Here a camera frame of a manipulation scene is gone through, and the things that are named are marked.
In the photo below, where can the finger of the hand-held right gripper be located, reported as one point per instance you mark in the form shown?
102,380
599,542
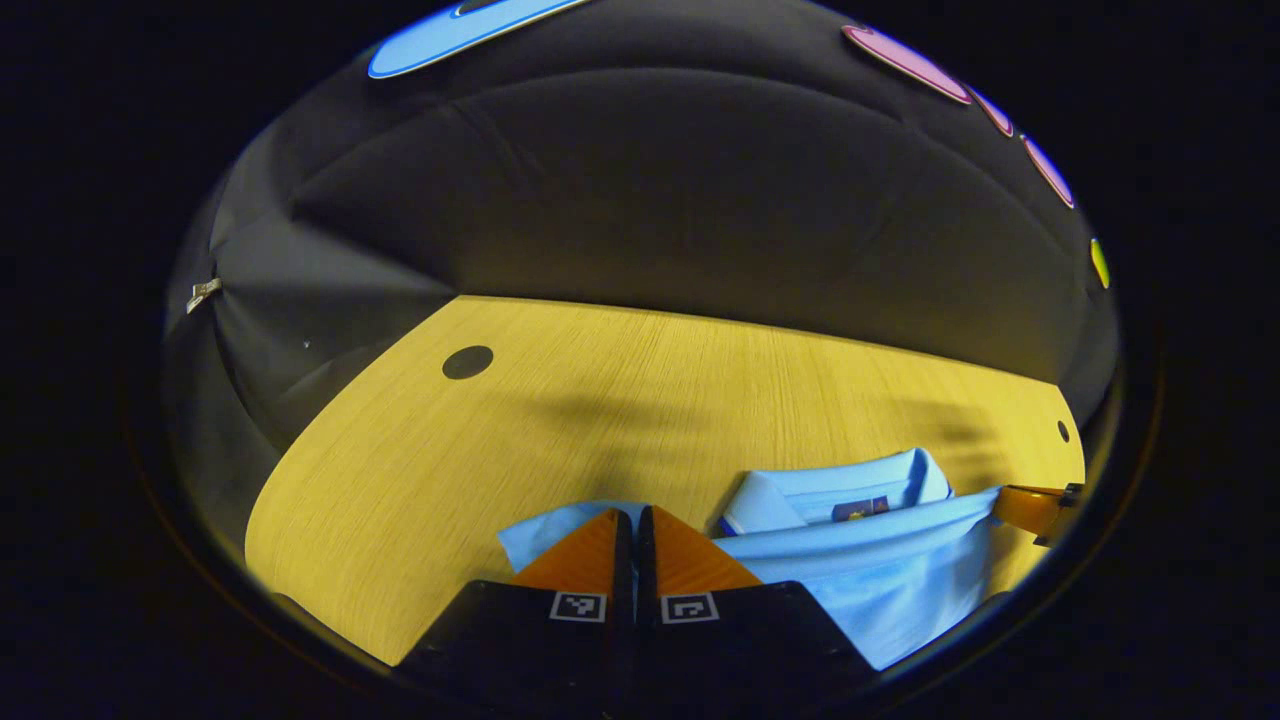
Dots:
1025,508

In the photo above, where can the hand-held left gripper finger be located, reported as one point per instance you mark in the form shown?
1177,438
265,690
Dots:
645,570
623,575

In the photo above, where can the light blue T-shirt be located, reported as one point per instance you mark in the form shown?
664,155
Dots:
880,590

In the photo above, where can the black backdrop cloth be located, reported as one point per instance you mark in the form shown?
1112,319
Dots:
650,200

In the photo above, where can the white clip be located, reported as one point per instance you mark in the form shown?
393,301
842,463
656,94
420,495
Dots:
203,293

